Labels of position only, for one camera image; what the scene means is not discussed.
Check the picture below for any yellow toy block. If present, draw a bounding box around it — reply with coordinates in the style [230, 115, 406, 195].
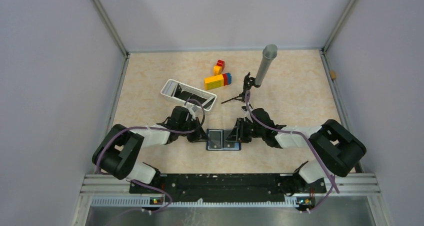
[204, 74, 224, 90]

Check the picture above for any small orange toy block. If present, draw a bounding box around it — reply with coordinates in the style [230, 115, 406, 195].
[213, 65, 222, 76]

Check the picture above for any blue leather card holder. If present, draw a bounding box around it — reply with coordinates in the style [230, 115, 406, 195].
[206, 129, 242, 151]

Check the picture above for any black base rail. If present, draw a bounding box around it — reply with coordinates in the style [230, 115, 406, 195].
[129, 173, 327, 206]

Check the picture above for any black card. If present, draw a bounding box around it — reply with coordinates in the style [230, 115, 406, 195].
[222, 130, 239, 151]
[206, 130, 223, 151]

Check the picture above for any grey microphone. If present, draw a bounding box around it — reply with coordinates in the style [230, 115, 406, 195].
[254, 44, 278, 87]

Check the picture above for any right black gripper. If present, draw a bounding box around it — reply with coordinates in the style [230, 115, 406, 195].
[225, 117, 265, 143]

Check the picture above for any red blue toy block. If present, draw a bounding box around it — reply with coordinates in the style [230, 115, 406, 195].
[222, 72, 232, 86]

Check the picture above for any small brown wall object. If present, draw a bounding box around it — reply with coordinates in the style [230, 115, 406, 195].
[329, 70, 337, 80]

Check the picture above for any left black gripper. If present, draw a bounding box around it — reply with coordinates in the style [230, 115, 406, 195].
[178, 116, 210, 143]

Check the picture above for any white rectangular tray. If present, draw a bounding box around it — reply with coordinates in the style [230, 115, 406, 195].
[160, 79, 217, 113]

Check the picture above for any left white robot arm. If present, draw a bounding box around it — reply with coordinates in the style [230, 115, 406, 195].
[91, 106, 208, 193]

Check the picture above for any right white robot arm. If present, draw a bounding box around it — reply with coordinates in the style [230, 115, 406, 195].
[226, 107, 367, 192]

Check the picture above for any small red toy block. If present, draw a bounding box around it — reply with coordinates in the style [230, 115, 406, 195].
[216, 60, 225, 71]

